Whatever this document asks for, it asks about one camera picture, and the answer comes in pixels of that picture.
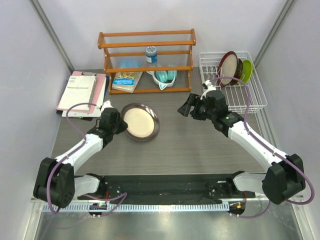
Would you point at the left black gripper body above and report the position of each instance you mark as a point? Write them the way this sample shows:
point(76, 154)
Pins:
point(111, 130)

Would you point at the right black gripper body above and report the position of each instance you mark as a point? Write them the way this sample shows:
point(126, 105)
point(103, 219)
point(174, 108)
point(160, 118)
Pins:
point(202, 111)

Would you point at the brown rimmed cream plate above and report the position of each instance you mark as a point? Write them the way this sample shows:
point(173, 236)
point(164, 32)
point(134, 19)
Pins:
point(143, 123)

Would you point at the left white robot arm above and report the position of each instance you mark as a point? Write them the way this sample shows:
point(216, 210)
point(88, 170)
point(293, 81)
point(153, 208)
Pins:
point(56, 182)

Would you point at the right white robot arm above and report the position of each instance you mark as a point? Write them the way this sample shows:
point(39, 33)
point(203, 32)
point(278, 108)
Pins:
point(283, 173)

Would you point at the orange wooden shelf rack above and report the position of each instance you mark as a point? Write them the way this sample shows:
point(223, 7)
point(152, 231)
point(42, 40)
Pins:
point(174, 53)

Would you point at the white board under folder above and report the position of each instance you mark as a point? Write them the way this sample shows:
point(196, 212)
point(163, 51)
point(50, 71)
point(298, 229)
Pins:
point(93, 112)

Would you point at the teal cat ear headphones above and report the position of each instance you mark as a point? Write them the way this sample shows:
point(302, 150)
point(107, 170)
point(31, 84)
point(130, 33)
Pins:
point(164, 79)

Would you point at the blue paperback book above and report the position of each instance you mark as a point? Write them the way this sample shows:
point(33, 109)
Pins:
point(126, 81)

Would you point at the white spiral manual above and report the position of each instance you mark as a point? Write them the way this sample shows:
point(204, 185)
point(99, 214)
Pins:
point(79, 89)

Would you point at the dark patterned plate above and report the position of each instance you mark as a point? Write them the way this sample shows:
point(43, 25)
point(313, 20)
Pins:
point(238, 72)

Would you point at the green plate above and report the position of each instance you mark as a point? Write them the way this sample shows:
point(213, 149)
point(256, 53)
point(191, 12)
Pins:
point(247, 71)

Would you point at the blue lidded jar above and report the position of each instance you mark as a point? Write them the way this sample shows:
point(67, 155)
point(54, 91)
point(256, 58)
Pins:
point(151, 54)

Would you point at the light blue box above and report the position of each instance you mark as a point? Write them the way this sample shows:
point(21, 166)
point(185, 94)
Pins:
point(129, 64)

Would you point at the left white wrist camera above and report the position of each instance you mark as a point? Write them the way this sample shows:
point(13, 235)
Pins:
point(105, 105)

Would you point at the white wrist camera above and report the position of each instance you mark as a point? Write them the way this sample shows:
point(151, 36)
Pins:
point(105, 105)
point(208, 86)

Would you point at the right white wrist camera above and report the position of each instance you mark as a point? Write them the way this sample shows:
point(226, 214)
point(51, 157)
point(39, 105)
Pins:
point(208, 86)

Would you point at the white wire dish rack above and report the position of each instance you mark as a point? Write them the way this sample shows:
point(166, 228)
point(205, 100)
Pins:
point(236, 95)

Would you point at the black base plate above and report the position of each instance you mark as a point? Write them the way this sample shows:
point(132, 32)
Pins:
point(167, 189)

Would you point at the white slotted cable duct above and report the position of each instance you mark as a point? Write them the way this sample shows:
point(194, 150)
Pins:
point(95, 207)

